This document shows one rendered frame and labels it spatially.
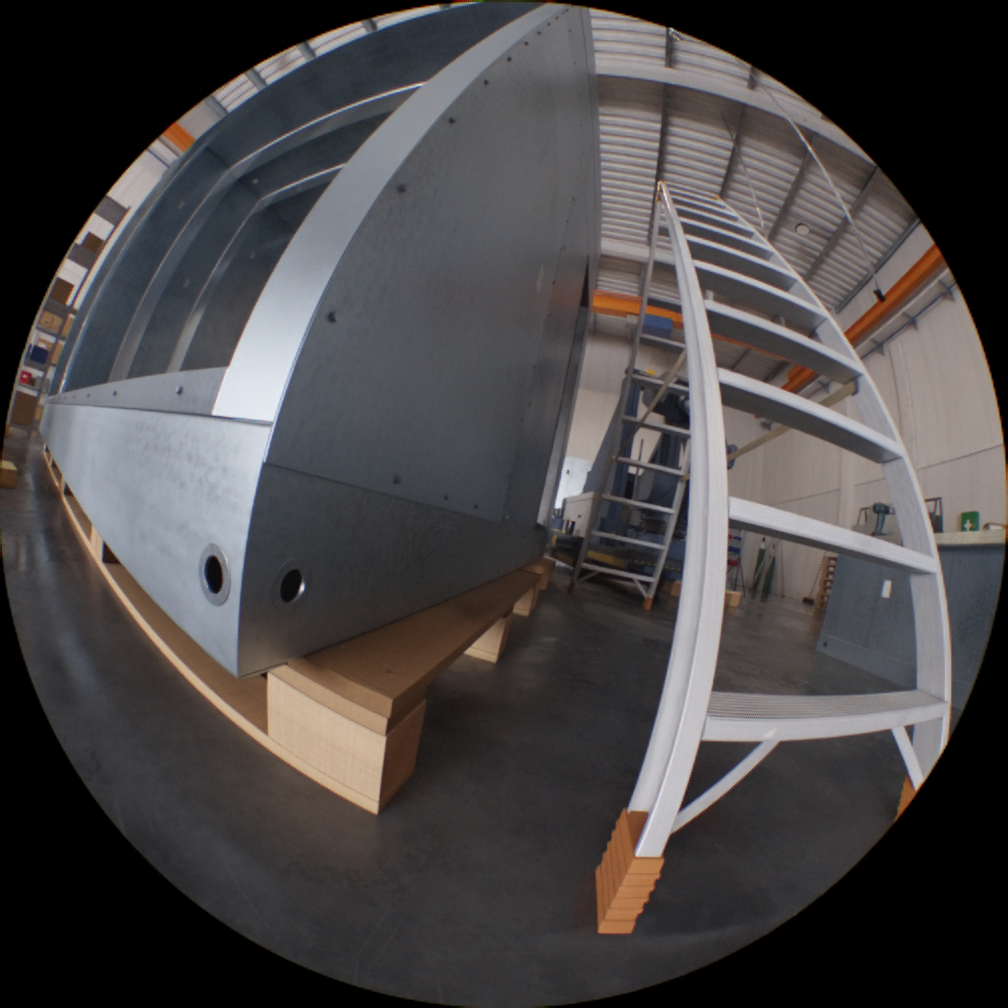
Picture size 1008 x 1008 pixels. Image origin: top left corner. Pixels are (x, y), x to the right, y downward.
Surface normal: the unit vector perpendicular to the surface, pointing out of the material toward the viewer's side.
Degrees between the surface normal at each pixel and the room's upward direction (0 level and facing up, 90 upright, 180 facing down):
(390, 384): 90
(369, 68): 180
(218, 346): 90
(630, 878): 66
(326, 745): 90
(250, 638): 90
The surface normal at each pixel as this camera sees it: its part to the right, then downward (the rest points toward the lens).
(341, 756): -0.20, -0.11
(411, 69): -0.22, 0.97
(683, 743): -0.05, -0.48
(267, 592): 0.96, 0.20
